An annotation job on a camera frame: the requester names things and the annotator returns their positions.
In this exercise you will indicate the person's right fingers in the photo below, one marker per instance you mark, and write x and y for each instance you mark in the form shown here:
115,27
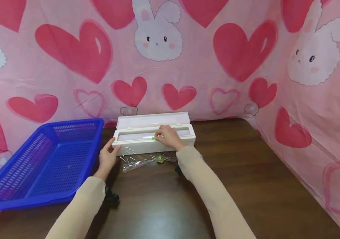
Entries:
161,132

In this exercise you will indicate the person's left index finger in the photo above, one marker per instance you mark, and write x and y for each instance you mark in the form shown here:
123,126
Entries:
109,144

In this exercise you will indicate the person's left thumb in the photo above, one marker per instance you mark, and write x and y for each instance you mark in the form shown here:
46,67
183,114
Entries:
116,149

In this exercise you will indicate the black wrist band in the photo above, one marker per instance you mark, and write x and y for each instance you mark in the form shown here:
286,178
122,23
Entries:
110,196

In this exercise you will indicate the white cling film dispenser box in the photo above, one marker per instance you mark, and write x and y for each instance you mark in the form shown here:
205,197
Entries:
153,132

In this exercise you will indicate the person's left hand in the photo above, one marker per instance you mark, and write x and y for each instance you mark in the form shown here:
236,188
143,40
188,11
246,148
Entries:
107,158

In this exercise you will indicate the small green round object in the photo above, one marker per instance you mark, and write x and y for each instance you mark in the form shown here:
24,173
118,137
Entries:
160,159

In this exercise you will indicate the clear cling film sheet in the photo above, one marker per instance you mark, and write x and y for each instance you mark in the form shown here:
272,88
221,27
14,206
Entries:
146,160

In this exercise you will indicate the person's right hand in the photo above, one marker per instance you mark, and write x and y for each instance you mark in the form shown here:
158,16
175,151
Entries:
170,137

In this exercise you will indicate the blue plastic mesh basket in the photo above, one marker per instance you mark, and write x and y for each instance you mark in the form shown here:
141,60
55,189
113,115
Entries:
43,164

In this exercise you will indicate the person's left forearm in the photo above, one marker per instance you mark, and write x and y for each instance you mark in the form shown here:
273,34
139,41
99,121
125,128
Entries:
79,209

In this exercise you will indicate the person's right forearm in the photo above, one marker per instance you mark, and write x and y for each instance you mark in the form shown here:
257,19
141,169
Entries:
214,196

